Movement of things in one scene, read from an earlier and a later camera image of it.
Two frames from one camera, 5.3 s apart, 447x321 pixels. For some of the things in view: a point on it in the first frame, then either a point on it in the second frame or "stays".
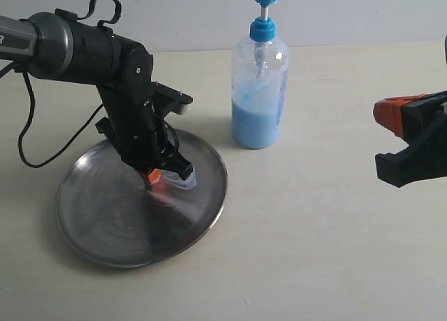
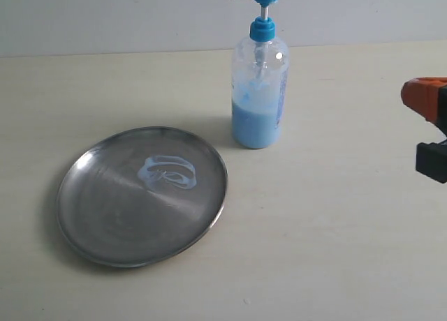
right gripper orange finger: [424, 158] -> [431, 160]
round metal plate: [116, 218] stays
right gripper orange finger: [388, 112] -> [428, 97]
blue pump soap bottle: [259, 79] stays
